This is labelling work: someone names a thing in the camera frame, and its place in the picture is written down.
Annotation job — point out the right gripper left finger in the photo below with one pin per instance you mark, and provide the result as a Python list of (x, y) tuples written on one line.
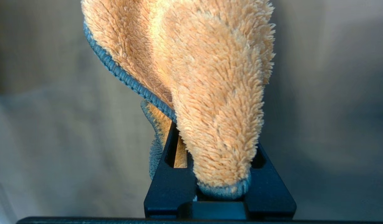
[(169, 189)]

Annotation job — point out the orange fluffy cloth blue trim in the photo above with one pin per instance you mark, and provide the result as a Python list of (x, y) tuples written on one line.
[(210, 93)]

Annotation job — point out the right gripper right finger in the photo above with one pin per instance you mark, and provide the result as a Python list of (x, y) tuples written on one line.
[(269, 196)]

